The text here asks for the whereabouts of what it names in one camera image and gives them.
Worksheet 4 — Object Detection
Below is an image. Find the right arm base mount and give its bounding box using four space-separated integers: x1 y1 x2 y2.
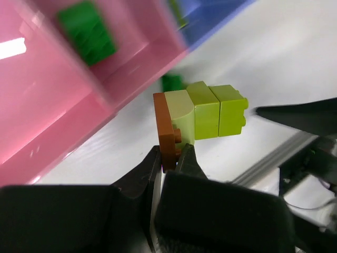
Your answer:
279 134 336 196

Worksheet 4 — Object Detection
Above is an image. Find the yellow-green brown lego stack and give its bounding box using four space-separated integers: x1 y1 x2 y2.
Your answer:
153 81 249 172

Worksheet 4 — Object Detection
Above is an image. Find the large pink bin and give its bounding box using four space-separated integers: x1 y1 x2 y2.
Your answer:
0 0 116 187

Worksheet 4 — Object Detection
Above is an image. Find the green yellow lego assembly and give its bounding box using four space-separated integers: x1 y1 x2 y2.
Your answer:
161 74 185 92

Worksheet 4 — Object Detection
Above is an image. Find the purple-blue bin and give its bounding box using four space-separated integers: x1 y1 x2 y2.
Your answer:
178 0 253 51

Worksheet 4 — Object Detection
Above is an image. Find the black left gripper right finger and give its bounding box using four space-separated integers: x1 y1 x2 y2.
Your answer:
155 144 295 252

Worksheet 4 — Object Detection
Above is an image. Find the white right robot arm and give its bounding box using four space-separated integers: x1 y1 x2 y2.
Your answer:
254 98 336 137

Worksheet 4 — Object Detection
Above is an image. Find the small pink bin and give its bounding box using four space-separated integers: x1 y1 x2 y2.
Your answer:
12 1 187 111

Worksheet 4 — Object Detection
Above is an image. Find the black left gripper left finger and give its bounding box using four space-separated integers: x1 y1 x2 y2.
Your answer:
1 146 161 252

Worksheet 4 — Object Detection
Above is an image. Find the aluminium rail front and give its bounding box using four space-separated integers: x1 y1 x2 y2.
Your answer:
232 131 318 188

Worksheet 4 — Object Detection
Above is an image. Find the dark green lego brick front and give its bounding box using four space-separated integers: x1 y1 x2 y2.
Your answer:
56 1 117 66

